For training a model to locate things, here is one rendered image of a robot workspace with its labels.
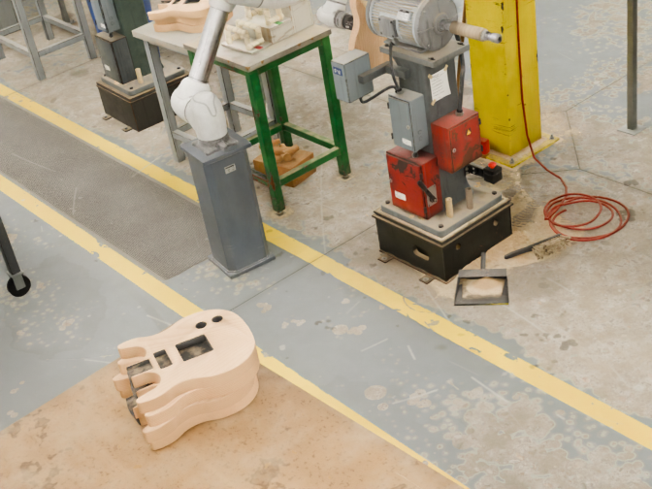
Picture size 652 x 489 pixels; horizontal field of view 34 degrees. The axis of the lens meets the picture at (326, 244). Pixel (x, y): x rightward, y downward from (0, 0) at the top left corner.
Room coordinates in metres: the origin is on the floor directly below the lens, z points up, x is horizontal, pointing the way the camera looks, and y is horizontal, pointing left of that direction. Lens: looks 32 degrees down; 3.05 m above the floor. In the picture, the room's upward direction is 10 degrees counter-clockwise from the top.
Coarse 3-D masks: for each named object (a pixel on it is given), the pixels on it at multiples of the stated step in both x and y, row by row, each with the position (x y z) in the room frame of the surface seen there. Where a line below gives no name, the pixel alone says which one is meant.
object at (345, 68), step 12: (336, 60) 4.63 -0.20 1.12; (348, 60) 4.61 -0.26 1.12; (360, 60) 4.63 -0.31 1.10; (336, 72) 4.62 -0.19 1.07; (348, 72) 4.58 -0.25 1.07; (360, 72) 4.62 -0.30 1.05; (336, 84) 4.64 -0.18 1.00; (348, 84) 4.58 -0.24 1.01; (360, 84) 4.62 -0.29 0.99; (372, 84) 4.66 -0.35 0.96; (348, 96) 4.57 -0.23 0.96; (360, 96) 4.61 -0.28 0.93; (372, 96) 4.64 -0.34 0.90
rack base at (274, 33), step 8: (256, 16) 5.68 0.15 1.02; (264, 16) 5.66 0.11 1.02; (272, 16) 5.63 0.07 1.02; (264, 24) 5.54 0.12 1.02; (272, 24) 5.52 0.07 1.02; (280, 24) 5.51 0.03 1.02; (288, 24) 5.54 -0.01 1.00; (248, 32) 5.62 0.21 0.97; (264, 32) 5.50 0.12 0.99; (272, 32) 5.47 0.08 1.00; (280, 32) 5.50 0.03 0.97; (288, 32) 5.54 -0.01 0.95; (264, 40) 5.51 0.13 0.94; (272, 40) 5.46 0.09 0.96; (280, 40) 5.50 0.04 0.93
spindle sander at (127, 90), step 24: (96, 0) 6.90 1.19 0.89; (120, 0) 6.93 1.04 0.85; (120, 24) 6.92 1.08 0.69; (144, 24) 6.99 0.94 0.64; (120, 48) 6.85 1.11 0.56; (144, 48) 6.97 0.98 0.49; (120, 72) 6.83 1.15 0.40; (144, 72) 6.92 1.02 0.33; (168, 72) 6.95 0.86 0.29; (120, 96) 6.81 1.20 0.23; (144, 96) 6.76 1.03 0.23; (120, 120) 6.91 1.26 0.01; (144, 120) 6.73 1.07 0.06
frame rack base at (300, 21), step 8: (304, 0) 5.62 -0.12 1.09; (288, 8) 5.57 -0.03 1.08; (296, 8) 5.58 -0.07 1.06; (304, 8) 5.62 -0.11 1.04; (288, 16) 5.58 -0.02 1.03; (296, 16) 5.58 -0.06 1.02; (304, 16) 5.61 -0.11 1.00; (296, 24) 5.57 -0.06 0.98; (304, 24) 5.60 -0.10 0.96; (312, 24) 5.64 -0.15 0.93; (296, 32) 5.57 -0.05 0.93
